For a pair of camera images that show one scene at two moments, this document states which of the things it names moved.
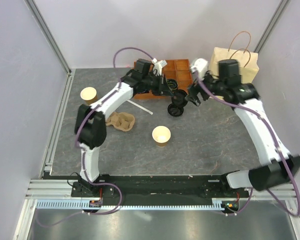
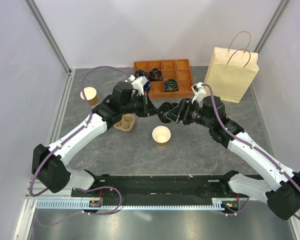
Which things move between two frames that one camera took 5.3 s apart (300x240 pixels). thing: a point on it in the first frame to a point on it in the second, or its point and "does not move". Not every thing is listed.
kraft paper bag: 248,65 does not move
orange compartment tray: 177,70 does not move
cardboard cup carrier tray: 122,121 does not move
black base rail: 197,187 does not move
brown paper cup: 89,94 does not move
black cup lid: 179,98 to 163,108
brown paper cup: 161,134 does not move
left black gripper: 163,88 to 148,108
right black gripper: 196,88 to 181,113
